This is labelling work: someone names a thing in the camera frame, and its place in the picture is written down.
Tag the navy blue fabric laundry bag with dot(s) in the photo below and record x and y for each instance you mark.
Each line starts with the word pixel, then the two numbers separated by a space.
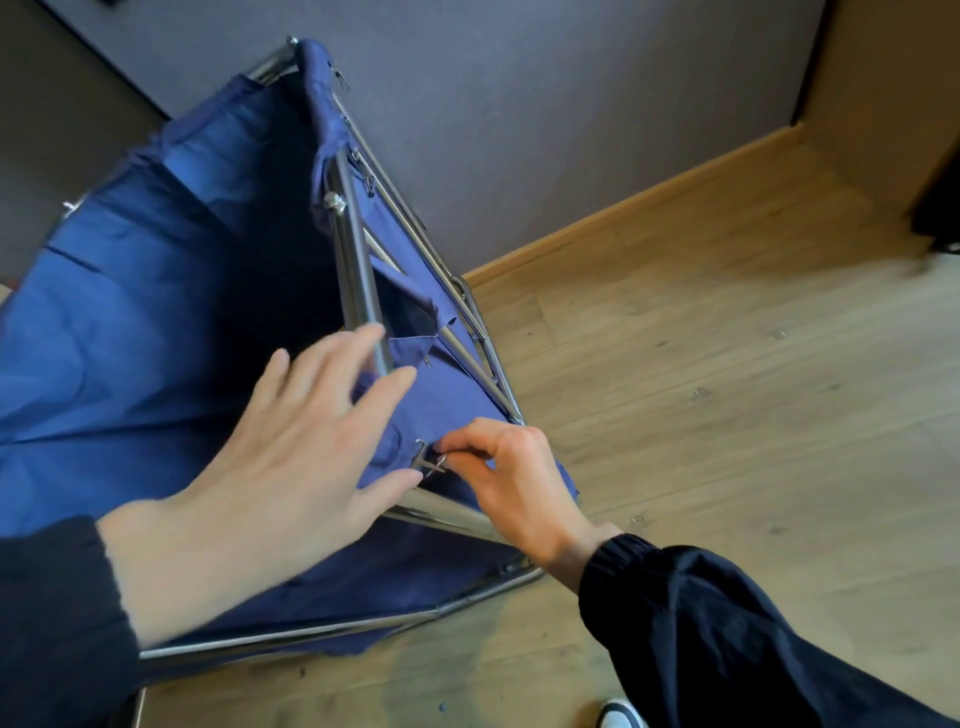
pixel 150 337

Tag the chrome metal cart frame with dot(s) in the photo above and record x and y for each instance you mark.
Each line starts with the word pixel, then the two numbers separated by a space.
pixel 356 277

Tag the person's right hand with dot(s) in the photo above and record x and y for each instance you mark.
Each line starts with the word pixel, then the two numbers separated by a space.
pixel 525 487

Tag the person's left forearm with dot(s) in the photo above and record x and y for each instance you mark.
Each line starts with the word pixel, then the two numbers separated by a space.
pixel 60 622

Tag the person's left hand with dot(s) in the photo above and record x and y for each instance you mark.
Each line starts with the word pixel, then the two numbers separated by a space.
pixel 285 480

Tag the person's right forearm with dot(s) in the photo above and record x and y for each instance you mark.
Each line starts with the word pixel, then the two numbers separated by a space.
pixel 735 645

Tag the person's right shoe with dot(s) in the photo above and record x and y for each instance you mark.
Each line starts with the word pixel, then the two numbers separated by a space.
pixel 621 714

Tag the dark grey backpack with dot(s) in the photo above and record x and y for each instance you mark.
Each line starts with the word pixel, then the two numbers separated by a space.
pixel 937 217

